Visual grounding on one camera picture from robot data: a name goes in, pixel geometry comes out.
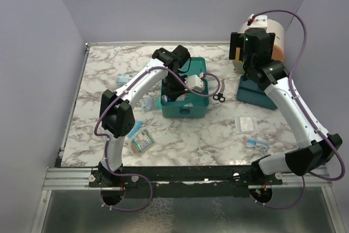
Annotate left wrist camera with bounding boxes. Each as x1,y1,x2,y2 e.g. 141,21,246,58
184,75,205,93

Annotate light blue gauze packet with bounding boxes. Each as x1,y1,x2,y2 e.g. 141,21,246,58
116,74,135,83

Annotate black mounting rail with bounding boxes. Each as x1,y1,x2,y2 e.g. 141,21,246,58
89,165,282,199

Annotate blue clear plastic pouch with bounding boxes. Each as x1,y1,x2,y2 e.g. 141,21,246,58
126,120,142,139

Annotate aluminium frame rail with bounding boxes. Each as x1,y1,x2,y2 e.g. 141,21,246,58
42,168,332,190

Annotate blue white packet right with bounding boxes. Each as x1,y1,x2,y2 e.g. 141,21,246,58
245,138,269,154

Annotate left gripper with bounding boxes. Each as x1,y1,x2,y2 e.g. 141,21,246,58
165,73,190,101

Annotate round pastel drawer cabinet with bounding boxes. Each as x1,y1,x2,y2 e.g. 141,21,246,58
228,15,285,75

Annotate teal medicine kit box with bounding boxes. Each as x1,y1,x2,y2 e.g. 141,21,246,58
161,57,209,118

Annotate orange teal bandage packet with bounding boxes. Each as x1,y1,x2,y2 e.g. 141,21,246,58
129,129,155,154

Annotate black-handled bandage scissors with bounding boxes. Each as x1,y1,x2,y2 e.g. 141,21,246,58
213,78,226,103

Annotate blue divided tray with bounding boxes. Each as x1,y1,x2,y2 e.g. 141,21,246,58
236,76,277,110

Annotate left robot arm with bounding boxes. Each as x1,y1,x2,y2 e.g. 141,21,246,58
94,45,190,187

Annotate small teal-strip zip bag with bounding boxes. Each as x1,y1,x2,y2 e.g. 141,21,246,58
140,96,161,112

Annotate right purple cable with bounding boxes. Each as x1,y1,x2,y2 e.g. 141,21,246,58
249,9,345,210

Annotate white gauze pad bag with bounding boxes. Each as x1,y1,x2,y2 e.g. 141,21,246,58
234,116,259,134

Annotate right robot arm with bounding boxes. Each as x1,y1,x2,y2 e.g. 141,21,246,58
229,28,342,184

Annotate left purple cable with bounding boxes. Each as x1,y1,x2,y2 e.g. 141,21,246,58
94,66,221,212

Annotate white blue bandage roll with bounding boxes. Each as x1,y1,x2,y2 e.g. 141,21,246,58
161,95,171,103

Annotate purple cable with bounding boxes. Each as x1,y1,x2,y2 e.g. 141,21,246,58
249,9,345,210
94,66,221,212

